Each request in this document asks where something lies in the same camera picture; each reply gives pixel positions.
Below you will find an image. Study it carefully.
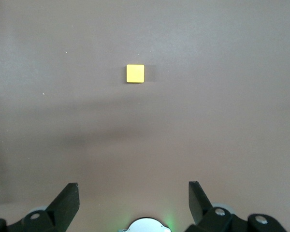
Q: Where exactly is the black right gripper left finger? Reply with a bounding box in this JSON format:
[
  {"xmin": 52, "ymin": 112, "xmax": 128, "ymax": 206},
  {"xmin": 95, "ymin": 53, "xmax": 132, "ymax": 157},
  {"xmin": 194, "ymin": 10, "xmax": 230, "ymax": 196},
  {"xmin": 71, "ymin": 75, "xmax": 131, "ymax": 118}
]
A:
[{"xmin": 0, "ymin": 183, "xmax": 80, "ymax": 232}]

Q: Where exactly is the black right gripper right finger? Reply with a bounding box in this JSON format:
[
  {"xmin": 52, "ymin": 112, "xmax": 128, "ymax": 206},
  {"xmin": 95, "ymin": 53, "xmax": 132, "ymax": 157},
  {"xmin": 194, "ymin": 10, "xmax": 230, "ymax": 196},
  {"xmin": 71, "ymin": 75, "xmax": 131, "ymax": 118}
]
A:
[{"xmin": 185, "ymin": 181, "xmax": 288, "ymax": 232}]

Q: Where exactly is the yellow cube block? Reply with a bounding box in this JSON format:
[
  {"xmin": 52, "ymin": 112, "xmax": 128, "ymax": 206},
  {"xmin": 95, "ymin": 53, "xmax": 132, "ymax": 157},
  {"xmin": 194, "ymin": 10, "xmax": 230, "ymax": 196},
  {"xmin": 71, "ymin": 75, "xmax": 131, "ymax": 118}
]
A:
[{"xmin": 126, "ymin": 64, "xmax": 145, "ymax": 84}]

